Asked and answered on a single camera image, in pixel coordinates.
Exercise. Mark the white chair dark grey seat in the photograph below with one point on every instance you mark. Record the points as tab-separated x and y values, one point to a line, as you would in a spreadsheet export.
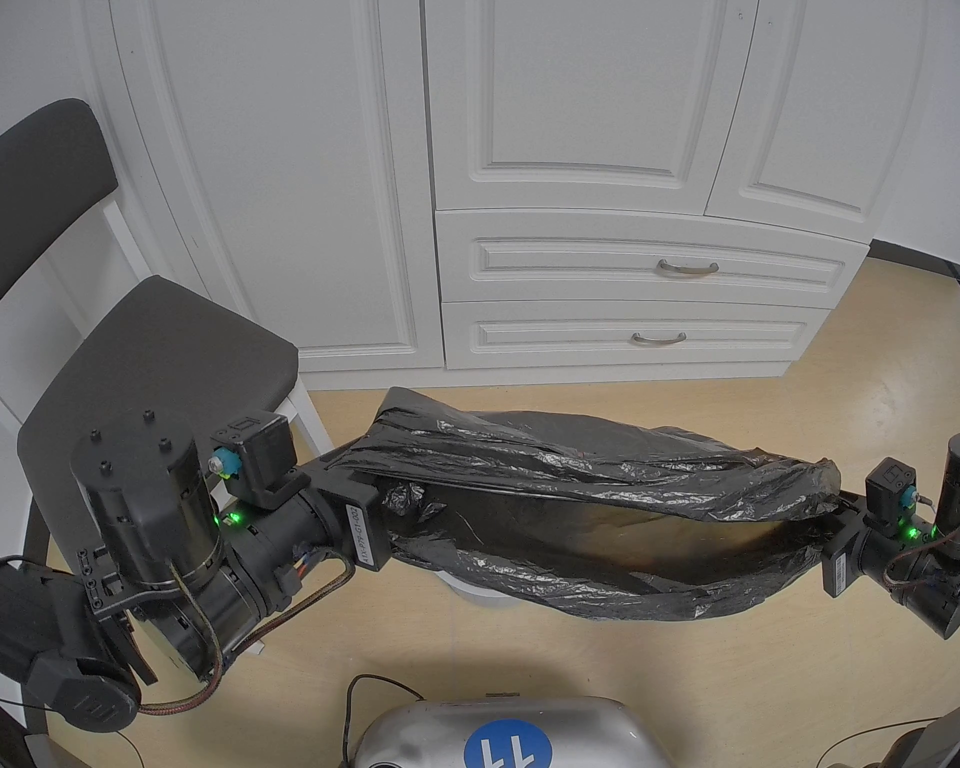
172	352

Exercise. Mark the black plastic bag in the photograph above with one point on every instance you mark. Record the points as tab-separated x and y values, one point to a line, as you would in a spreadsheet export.
600	465

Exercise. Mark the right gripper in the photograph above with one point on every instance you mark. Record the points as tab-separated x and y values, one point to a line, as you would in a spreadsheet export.
870	555

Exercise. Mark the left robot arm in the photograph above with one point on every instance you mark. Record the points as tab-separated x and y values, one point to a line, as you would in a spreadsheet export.
142	487

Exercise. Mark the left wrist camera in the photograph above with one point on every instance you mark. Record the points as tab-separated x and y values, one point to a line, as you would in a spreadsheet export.
259	450

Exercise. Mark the white wardrobe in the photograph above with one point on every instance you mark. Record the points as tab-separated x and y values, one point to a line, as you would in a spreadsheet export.
570	112

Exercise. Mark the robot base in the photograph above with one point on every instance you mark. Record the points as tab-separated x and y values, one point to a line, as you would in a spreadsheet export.
420	731

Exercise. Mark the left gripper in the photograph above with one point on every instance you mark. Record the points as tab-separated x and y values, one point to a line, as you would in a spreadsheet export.
300	536

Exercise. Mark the white trash bin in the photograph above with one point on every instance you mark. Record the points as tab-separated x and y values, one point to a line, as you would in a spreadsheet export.
476	591

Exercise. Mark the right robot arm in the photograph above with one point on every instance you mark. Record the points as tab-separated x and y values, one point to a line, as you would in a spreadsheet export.
949	480

